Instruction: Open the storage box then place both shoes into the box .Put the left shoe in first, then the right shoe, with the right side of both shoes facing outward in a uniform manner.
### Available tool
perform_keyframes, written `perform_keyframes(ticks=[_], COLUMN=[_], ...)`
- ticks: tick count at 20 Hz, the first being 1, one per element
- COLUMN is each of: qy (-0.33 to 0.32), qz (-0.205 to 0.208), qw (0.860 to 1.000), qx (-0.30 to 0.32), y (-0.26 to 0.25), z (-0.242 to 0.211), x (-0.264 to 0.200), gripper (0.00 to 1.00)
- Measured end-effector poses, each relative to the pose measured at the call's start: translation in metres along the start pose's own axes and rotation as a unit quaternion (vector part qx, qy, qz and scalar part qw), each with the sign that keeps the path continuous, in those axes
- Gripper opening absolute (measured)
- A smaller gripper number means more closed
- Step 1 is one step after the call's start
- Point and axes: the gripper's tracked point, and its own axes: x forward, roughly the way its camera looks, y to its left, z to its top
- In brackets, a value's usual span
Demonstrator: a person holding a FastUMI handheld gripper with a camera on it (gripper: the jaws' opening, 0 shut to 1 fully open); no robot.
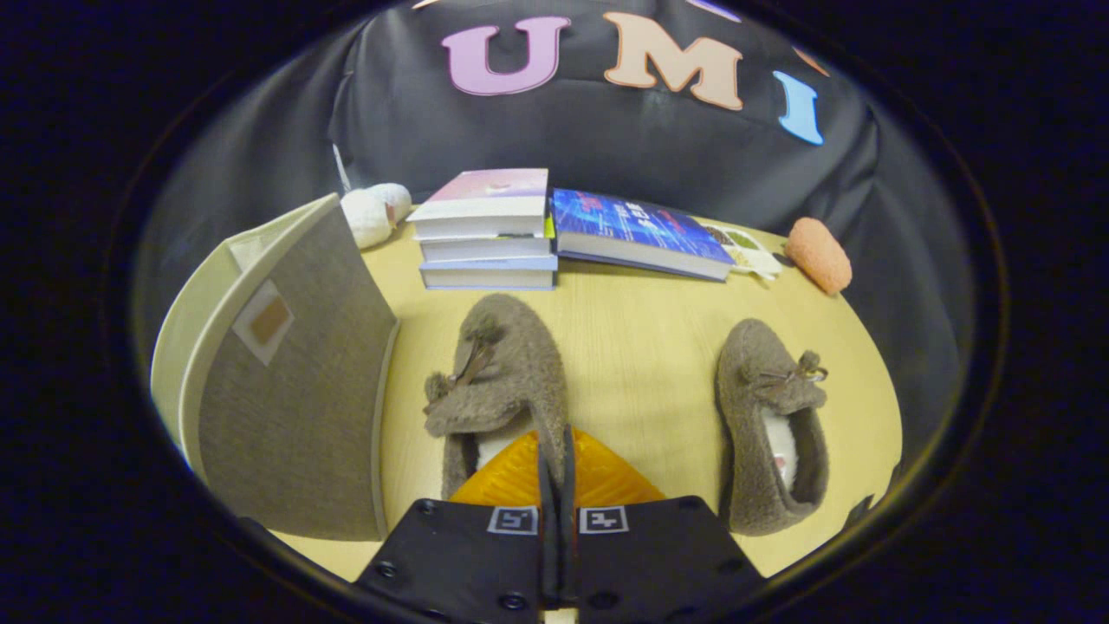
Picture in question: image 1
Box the white patterned packet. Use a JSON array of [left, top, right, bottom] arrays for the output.
[[704, 224, 782, 283]]

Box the white middle book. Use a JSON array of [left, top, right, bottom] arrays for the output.
[[419, 234, 555, 263]]

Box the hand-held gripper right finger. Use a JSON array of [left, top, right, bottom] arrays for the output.
[[558, 425, 767, 624]]

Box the pink cover book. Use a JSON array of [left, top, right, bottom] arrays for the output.
[[406, 168, 551, 241]]

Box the white plush toy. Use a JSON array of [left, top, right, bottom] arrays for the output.
[[340, 183, 413, 250]]

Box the beige fabric storage box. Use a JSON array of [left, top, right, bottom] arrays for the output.
[[151, 193, 401, 543]]

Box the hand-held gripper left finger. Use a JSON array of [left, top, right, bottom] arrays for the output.
[[355, 428, 559, 624]]

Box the light blue cover book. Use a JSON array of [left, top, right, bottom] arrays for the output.
[[419, 254, 560, 291]]

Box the orange sponge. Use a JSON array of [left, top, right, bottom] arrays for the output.
[[785, 217, 853, 296]]

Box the black backdrop cloth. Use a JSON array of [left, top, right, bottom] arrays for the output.
[[139, 0, 976, 452]]

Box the brown fuzzy shoe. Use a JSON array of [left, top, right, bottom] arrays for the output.
[[423, 293, 570, 501], [716, 318, 831, 536]]

